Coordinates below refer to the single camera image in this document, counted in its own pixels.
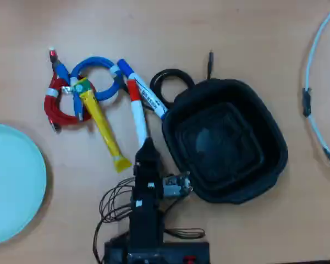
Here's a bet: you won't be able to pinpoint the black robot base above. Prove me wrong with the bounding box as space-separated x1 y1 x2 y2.
103 241 211 264

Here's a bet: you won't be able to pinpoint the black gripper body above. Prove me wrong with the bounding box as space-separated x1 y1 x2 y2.
133 156 164 194

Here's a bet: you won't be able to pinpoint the black coiled cable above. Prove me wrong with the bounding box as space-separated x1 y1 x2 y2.
149 50 216 107

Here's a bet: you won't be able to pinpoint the thin black robot wires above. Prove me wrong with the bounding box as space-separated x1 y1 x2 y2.
92 177 206 264

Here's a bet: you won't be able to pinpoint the light blue round plate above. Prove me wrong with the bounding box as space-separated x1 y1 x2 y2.
0 123 48 246

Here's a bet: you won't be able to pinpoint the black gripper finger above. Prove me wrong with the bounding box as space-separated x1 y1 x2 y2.
138 137 161 158

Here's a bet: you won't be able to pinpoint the yellow instant coffee stick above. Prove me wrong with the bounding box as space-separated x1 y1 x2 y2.
73 78 133 174

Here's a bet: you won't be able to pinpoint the white marker red cap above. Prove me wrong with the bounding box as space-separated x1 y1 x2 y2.
126 79 151 147

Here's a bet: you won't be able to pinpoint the red braided USB cable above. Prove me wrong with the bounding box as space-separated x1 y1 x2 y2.
43 47 97 133

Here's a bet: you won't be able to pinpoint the white cable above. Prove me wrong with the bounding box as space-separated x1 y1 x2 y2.
302 0 330 173

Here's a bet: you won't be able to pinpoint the blue braided USB cable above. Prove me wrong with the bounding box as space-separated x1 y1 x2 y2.
54 56 125 122

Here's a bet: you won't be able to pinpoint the bare circuit board camera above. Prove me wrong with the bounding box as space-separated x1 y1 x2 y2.
162 171 194 200

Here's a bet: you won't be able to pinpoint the black square bowl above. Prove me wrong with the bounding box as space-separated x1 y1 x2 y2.
161 78 289 205

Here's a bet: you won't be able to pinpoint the black sleeve on white cable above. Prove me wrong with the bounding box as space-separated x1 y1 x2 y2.
302 87 313 118

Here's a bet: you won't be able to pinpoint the white marker blue cap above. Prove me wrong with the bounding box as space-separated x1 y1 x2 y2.
117 58 169 120

